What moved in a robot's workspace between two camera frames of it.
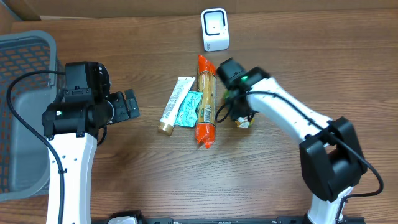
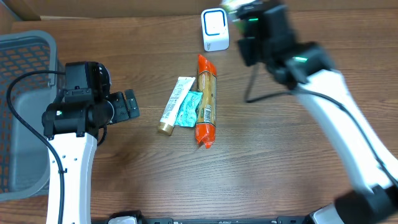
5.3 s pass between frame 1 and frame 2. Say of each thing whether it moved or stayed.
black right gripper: moved
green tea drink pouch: moved
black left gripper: stayed
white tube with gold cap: stayed
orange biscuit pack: stayed
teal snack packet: stayed
